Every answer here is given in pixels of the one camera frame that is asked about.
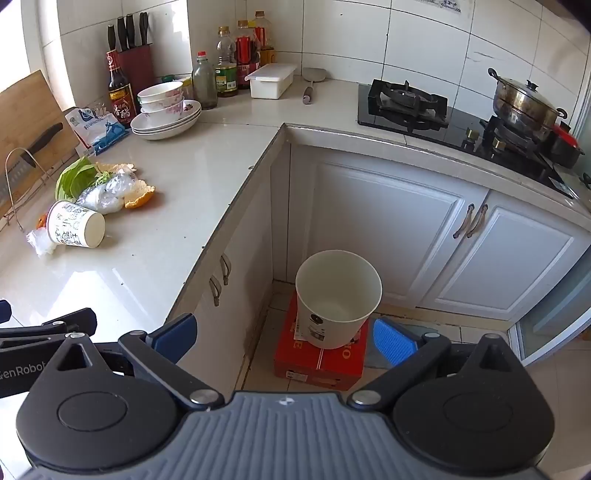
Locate steel pot with lid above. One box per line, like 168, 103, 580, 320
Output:
488, 68, 568, 142

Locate printed white paper cup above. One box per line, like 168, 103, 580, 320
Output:
47, 200, 106, 248

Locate stacked white plates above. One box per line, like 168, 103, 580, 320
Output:
130, 100, 202, 141

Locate metal spatula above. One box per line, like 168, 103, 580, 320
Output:
301, 67, 327, 105

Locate blue white salt bag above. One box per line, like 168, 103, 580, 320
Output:
65, 108, 129, 155

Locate far orange peel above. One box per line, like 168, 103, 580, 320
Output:
95, 162, 136, 174

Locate bamboo cutting board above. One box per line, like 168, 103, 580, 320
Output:
0, 69, 80, 218

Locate white plastic lidded box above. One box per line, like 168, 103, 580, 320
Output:
245, 63, 297, 100

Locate black handled kitchen knife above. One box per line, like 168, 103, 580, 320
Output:
0, 122, 63, 201

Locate metal wire rack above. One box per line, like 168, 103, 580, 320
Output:
1, 147, 59, 232

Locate near orange peel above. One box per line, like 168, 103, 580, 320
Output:
123, 180, 155, 210

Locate small clear plastic scrap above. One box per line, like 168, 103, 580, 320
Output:
26, 227, 57, 258

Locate yellow oil bottle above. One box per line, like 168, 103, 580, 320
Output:
253, 10, 276, 66

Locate orange peel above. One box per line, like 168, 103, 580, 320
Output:
123, 180, 155, 210
95, 162, 136, 174

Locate black red pan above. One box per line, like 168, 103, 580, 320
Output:
545, 122, 584, 169

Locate lower white floral bowl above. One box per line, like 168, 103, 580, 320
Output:
141, 99, 184, 126

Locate clear glass bottle red cap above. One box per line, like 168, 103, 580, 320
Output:
192, 51, 218, 110

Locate crumpled clear plastic bag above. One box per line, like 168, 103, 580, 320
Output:
75, 169, 137, 215

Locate red cardboard box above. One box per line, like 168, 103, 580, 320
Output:
273, 294, 369, 391

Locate top white floral bowl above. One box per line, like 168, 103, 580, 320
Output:
137, 81, 183, 112

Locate black gas stove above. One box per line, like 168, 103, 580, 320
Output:
358, 79, 574, 198

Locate oil bottle green label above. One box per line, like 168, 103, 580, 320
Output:
214, 26, 238, 97

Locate red label sauce bottle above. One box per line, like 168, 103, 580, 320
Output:
235, 20, 260, 89

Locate dark vinegar bottle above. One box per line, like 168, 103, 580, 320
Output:
106, 50, 137, 128

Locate green cabbage leaf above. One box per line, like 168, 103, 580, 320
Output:
54, 156, 112, 203

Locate white trash bucket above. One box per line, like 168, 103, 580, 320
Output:
295, 250, 383, 350

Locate red knife block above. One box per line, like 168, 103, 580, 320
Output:
107, 12, 155, 107

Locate white floral bowl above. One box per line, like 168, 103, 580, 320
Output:
141, 99, 184, 126
137, 81, 183, 112

